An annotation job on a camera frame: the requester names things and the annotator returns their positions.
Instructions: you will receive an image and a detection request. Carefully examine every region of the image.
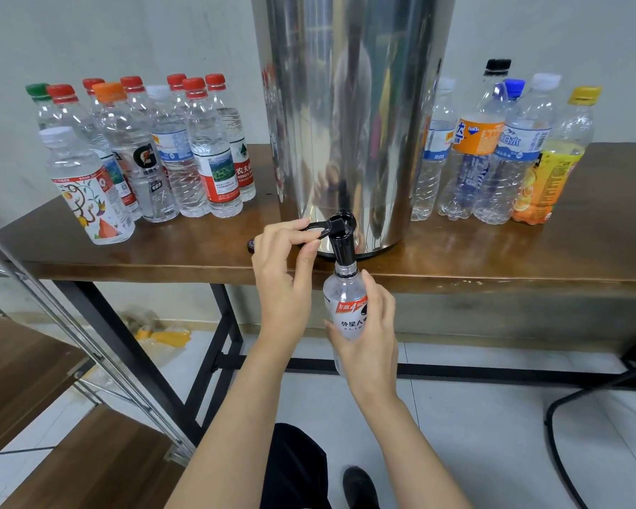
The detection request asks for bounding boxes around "person's left hand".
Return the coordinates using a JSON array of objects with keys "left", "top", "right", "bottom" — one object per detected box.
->
[{"left": 251, "top": 217, "right": 330, "bottom": 358}]

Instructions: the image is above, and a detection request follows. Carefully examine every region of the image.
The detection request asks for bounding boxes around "person's right hand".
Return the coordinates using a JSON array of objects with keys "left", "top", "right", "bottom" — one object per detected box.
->
[{"left": 326, "top": 270, "right": 400, "bottom": 407}]

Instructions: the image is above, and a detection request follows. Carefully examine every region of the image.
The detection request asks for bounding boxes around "white-cap blue-label bottle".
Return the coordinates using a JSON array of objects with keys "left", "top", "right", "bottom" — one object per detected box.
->
[{"left": 145, "top": 84, "right": 210, "bottom": 218}]

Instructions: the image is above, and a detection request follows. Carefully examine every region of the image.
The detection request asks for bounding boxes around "orange cap clear plastic bottle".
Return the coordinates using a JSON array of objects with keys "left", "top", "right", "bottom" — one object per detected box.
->
[{"left": 92, "top": 82, "right": 180, "bottom": 223}]

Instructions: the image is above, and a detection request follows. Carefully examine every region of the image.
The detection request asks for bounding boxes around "stainless steel water dispenser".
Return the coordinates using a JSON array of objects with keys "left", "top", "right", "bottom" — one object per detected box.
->
[{"left": 250, "top": 0, "right": 457, "bottom": 261}]

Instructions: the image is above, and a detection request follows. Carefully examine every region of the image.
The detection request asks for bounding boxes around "slim blue label plastic bottle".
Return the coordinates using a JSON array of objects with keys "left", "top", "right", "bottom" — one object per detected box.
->
[{"left": 410, "top": 77, "right": 458, "bottom": 221}]

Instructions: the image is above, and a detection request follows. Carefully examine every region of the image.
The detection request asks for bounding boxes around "white patterned label plastic bottle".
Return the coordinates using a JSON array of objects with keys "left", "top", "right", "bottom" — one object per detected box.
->
[{"left": 39, "top": 126, "right": 136, "bottom": 246}]

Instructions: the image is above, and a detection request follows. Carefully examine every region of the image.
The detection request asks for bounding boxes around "orange label black cap bottle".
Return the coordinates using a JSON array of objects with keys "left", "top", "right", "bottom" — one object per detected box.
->
[{"left": 437, "top": 59, "right": 513, "bottom": 221}]

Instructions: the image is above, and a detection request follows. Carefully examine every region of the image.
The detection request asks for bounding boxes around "white cap blue label bottle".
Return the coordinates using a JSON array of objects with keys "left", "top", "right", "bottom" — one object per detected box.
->
[{"left": 473, "top": 73, "right": 563, "bottom": 226}]

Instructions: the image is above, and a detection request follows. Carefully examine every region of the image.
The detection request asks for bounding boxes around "yellow label plastic bottle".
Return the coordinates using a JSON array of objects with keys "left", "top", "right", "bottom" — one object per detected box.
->
[{"left": 512, "top": 86, "right": 602, "bottom": 226}]

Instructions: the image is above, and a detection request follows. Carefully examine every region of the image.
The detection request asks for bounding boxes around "wooden metal shelf rack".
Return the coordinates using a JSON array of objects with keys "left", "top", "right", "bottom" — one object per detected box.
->
[{"left": 0, "top": 217, "right": 197, "bottom": 509}]

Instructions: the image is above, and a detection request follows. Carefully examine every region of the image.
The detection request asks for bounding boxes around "blue cap plastic bottle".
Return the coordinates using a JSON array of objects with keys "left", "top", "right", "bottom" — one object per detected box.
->
[{"left": 456, "top": 78, "right": 527, "bottom": 221}]

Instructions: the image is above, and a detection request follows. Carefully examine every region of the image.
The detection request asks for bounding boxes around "green label plastic water bottle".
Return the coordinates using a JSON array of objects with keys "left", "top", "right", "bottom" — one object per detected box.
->
[{"left": 25, "top": 82, "right": 55, "bottom": 128}]

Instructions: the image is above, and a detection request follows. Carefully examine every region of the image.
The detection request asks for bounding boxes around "person's left forearm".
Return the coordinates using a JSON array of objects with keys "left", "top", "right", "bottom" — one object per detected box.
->
[{"left": 164, "top": 344, "right": 309, "bottom": 509}]

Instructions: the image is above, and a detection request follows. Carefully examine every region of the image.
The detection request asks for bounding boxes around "person's right forearm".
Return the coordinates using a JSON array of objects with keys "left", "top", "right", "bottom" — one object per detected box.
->
[{"left": 360, "top": 392, "right": 473, "bottom": 509}]

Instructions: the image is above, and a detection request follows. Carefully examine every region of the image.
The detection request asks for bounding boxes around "person's black shoe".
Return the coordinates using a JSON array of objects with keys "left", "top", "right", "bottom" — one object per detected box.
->
[{"left": 342, "top": 466, "right": 381, "bottom": 509}]

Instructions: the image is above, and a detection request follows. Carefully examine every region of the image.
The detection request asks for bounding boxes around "person's black trouser leg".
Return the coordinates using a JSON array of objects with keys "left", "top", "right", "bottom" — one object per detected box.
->
[{"left": 259, "top": 423, "right": 332, "bottom": 509}]

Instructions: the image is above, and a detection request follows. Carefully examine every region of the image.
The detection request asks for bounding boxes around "yellow debris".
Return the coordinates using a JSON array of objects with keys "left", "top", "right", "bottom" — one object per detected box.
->
[{"left": 132, "top": 325, "right": 192, "bottom": 349}]

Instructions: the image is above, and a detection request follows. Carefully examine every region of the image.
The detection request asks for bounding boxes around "black metal table frame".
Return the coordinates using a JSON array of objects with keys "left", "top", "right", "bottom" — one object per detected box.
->
[{"left": 53, "top": 281, "right": 636, "bottom": 446}]

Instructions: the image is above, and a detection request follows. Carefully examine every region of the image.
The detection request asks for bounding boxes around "wooden stool with black frame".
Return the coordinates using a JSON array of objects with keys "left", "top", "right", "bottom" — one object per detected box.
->
[{"left": 543, "top": 328, "right": 636, "bottom": 509}]

